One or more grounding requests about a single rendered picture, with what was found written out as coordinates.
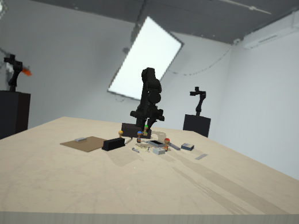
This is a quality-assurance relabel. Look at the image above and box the red rubber stamp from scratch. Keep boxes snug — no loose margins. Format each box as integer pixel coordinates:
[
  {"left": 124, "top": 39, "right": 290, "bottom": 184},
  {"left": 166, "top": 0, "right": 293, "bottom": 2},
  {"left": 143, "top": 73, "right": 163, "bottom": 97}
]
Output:
[{"left": 164, "top": 138, "right": 170, "bottom": 151}]

